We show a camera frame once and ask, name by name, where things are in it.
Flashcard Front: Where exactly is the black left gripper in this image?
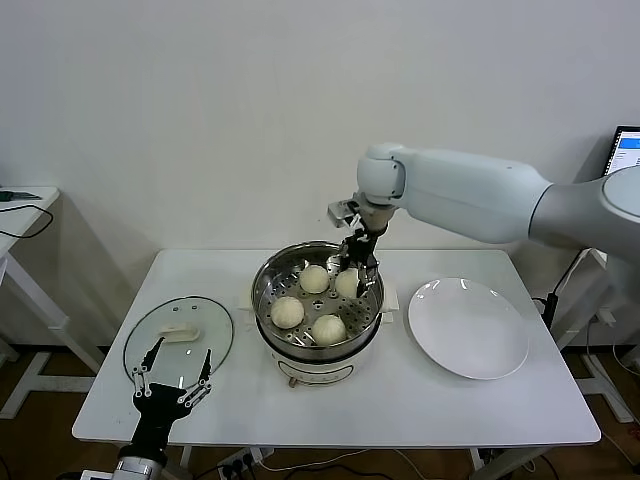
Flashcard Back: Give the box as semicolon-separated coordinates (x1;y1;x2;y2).
129;336;214;447

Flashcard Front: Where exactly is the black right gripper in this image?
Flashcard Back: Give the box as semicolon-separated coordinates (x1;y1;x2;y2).
339;233;380;300

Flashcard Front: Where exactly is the white steamed baozi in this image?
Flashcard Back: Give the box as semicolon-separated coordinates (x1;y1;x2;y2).
270;295;306;330
311;313;348;346
333;269;362;299
299;264;330;295

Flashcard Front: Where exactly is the round glass pot lid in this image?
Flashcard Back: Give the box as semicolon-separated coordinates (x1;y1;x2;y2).
122;296;235;394

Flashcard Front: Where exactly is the perforated steel steamer basket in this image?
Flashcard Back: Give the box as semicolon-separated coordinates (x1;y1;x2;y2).
251;242;385;359

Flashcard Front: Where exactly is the white electric cooking pot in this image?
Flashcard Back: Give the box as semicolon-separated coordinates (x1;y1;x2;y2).
237;279;400;390

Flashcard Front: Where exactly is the white floor power strip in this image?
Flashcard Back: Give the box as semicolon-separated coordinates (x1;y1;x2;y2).
217;448;275;479

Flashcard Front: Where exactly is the white round plate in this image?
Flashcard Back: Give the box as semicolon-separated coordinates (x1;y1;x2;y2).
407;277;530;381

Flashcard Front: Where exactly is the flat green black device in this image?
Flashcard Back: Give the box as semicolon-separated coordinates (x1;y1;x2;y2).
0;189;44;203

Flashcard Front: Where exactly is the white side table with laptop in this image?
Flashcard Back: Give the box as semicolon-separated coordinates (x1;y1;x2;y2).
552;248;640;422

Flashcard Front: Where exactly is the open grey laptop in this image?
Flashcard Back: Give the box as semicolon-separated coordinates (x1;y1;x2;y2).
602;126;640;176

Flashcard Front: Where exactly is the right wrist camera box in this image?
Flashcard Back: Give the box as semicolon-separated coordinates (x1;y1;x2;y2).
327;198;364;227

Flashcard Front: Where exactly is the thin black cable loop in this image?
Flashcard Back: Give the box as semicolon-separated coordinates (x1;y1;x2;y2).
0;204;55;240

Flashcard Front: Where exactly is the black stand with cable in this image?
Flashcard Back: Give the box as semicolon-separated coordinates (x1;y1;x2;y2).
530;247;591;329

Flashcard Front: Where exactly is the white side table with cable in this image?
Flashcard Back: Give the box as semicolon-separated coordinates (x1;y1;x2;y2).
0;187;106;421

